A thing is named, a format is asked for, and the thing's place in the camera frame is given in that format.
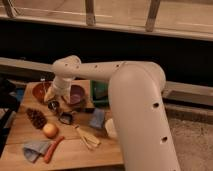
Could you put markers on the blue-grey cloth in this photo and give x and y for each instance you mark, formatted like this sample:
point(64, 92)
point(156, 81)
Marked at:
point(32, 150)

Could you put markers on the apple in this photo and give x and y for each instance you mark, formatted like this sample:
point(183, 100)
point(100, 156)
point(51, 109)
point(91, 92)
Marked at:
point(50, 130)

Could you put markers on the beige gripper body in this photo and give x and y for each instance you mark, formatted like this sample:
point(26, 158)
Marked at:
point(61, 85)

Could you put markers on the red-brown bowl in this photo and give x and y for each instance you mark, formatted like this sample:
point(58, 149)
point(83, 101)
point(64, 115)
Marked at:
point(39, 91)

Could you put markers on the wooden tongs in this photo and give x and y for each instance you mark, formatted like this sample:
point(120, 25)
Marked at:
point(88, 139)

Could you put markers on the purple bowl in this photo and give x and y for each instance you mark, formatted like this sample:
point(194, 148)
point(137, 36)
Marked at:
point(77, 95)

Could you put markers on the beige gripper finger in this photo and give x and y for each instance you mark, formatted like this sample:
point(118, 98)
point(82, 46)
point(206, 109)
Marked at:
point(49, 94)
point(66, 98)

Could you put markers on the black measuring cup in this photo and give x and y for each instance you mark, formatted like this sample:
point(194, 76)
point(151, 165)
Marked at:
point(67, 117)

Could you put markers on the white paper cup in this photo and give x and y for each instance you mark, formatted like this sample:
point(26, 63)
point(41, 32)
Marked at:
point(110, 128)

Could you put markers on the orange carrot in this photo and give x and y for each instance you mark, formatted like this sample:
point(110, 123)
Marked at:
point(52, 148)

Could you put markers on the green plastic tray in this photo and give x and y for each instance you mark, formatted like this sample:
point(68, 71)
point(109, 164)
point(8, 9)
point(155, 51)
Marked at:
point(99, 93)

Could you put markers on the pine cone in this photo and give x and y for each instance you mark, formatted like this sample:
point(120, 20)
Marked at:
point(36, 117)

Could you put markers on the metal spoon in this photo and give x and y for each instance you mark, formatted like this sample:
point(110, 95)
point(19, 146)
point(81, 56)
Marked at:
point(43, 80)

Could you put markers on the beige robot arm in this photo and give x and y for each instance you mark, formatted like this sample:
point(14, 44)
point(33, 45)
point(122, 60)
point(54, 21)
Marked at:
point(135, 99)

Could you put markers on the blue sponge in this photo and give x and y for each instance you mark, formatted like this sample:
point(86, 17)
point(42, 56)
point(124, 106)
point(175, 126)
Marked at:
point(98, 118)

